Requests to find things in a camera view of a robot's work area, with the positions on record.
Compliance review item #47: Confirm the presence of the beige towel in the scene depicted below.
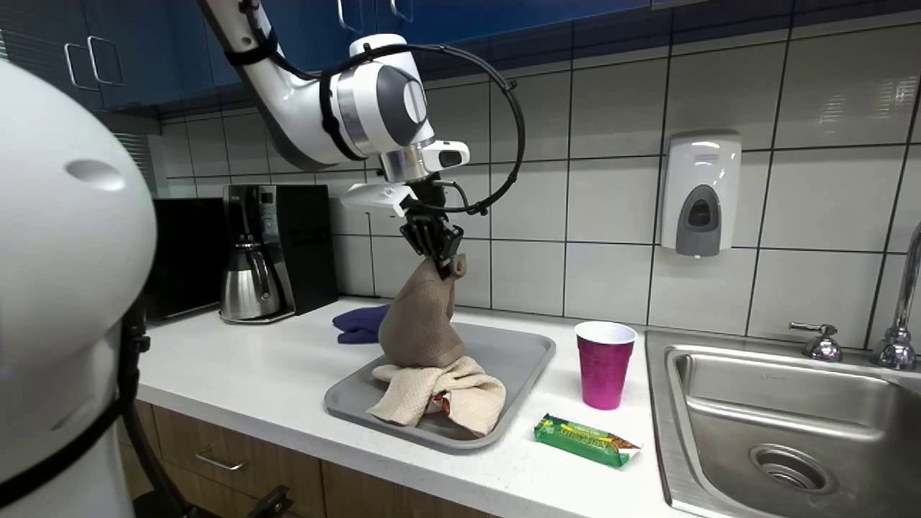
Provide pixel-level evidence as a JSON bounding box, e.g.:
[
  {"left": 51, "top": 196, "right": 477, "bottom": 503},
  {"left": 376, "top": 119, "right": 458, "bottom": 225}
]
[{"left": 366, "top": 355, "right": 510, "bottom": 439}]

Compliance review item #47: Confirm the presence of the blue wall cabinet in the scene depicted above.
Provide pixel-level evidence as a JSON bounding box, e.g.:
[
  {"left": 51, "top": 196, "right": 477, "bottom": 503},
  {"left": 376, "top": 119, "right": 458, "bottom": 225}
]
[{"left": 0, "top": 0, "right": 921, "bottom": 124}]

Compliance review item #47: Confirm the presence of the magenta plastic cup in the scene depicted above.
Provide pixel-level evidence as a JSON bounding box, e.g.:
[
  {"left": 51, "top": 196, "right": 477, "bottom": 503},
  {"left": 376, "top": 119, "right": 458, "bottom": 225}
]
[{"left": 572, "top": 319, "right": 639, "bottom": 414}]

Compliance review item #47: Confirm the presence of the chrome faucet handle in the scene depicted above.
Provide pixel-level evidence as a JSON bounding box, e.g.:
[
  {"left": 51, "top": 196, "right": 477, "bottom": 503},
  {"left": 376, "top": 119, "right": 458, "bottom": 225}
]
[{"left": 786, "top": 319, "right": 845, "bottom": 366}]

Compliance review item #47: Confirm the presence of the blue towel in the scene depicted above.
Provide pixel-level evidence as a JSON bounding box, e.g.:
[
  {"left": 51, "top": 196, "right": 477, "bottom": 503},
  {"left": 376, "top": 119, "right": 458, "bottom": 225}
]
[{"left": 331, "top": 301, "right": 390, "bottom": 349}]

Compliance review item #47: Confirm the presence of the black appliance box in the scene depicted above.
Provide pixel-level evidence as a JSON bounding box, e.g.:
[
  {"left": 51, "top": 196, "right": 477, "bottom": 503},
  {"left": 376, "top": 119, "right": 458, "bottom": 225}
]
[{"left": 141, "top": 196, "right": 233, "bottom": 327}]

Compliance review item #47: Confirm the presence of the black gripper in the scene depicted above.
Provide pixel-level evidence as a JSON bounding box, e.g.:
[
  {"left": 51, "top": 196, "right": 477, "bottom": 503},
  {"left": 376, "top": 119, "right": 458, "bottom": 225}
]
[{"left": 394, "top": 192, "right": 468, "bottom": 283}]

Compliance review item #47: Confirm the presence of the grey plastic tray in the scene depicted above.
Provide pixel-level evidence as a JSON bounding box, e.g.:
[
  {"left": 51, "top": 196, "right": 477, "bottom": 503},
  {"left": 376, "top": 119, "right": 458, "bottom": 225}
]
[{"left": 321, "top": 319, "right": 557, "bottom": 458}]

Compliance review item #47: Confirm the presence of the silver drawer handle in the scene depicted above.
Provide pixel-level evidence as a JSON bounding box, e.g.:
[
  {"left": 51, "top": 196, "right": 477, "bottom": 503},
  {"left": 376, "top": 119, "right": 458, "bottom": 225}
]
[{"left": 192, "top": 448, "right": 246, "bottom": 477}]

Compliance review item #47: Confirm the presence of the chrome faucet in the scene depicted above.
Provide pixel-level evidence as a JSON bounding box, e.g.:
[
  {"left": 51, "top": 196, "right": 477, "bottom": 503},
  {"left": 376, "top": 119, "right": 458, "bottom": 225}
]
[{"left": 871, "top": 221, "right": 921, "bottom": 373}]

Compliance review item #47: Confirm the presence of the black lever clamp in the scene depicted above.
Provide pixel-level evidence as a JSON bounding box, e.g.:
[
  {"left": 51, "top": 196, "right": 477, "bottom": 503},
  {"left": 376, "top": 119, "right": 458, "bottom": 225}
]
[{"left": 246, "top": 484, "right": 295, "bottom": 518}]

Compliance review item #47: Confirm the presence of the wooden base cabinet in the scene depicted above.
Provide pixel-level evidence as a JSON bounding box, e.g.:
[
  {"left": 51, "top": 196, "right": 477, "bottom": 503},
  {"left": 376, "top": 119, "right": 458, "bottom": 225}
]
[{"left": 127, "top": 399, "right": 500, "bottom": 518}]

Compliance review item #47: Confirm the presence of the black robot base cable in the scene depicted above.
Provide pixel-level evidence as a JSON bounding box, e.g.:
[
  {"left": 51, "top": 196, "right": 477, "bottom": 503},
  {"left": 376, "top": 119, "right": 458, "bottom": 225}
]
[{"left": 0, "top": 307, "right": 197, "bottom": 518}]

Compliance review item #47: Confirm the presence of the white slatted blind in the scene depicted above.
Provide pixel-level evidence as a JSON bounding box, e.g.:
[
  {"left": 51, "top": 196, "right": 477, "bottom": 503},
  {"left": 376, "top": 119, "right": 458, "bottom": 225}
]
[{"left": 111, "top": 130, "right": 161, "bottom": 201}]

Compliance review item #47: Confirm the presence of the black coffee maker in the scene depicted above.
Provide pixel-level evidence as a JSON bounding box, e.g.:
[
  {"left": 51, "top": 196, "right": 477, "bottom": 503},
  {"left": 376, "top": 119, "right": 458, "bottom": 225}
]
[{"left": 223, "top": 180, "right": 343, "bottom": 319}]

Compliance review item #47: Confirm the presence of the stainless steel sink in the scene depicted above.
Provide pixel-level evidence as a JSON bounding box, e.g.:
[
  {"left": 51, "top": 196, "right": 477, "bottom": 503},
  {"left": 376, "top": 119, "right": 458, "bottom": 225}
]
[{"left": 642, "top": 327, "right": 921, "bottom": 518}]

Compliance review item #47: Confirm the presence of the brown towel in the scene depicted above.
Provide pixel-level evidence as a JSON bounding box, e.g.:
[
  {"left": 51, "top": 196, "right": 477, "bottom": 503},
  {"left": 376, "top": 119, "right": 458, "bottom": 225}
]
[{"left": 373, "top": 248, "right": 474, "bottom": 372}]

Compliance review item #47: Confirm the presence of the stainless steel carafe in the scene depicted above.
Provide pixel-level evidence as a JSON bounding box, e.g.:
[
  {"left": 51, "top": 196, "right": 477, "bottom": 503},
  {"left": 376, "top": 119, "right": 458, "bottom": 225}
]
[{"left": 215, "top": 239, "right": 295, "bottom": 327}]

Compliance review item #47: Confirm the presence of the green snack packet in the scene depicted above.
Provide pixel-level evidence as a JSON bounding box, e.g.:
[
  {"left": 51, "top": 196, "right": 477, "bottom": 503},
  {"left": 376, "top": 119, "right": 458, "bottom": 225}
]
[{"left": 528, "top": 411, "right": 645, "bottom": 471}]

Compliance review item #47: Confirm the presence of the white wall soap dispenser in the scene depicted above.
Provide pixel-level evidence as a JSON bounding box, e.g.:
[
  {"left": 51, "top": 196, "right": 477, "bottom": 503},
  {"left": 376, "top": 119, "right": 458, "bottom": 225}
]
[{"left": 659, "top": 132, "right": 744, "bottom": 261}]

